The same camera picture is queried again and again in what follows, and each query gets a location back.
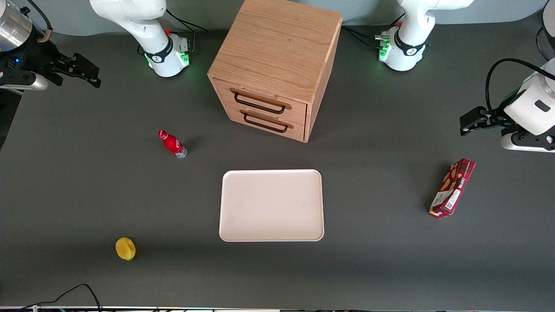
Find black base cables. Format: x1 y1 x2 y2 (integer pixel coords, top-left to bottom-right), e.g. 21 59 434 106
165 8 209 55
342 13 406 49

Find black left base cables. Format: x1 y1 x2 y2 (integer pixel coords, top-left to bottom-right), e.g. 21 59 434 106
342 13 406 49

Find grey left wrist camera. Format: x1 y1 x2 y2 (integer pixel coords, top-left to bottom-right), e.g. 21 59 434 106
501 128 555 153

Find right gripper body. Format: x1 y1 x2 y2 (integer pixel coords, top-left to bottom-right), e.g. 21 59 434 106
0 38 75 87

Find red coke bottle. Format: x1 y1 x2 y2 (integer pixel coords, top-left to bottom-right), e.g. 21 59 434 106
157 129 188 159

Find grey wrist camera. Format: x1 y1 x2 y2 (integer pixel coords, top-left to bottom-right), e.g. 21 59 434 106
501 128 555 153
0 71 49 92

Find black table edge cable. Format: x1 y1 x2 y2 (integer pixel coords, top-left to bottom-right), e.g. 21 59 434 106
17 283 103 312

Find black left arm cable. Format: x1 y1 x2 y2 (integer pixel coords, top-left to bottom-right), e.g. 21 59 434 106
485 58 555 112

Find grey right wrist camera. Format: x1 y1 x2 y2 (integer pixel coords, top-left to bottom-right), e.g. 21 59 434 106
0 71 49 92

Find wooden drawer cabinet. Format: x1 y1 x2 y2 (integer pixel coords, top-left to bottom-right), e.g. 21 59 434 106
207 0 343 143

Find red snack box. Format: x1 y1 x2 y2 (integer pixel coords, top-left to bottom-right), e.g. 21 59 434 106
429 158 477 219

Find beige plastic tray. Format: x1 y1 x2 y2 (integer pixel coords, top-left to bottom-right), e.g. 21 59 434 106
219 169 325 242

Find wooden drawer with black handle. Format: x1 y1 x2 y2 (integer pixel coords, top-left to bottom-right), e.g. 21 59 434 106
213 78 308 124
225 103 306 142

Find yellow lemon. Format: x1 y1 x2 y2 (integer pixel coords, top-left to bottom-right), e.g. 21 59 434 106
115 237 137 261

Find black right base cables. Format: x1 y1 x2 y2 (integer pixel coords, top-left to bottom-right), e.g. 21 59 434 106
165 8 209 55

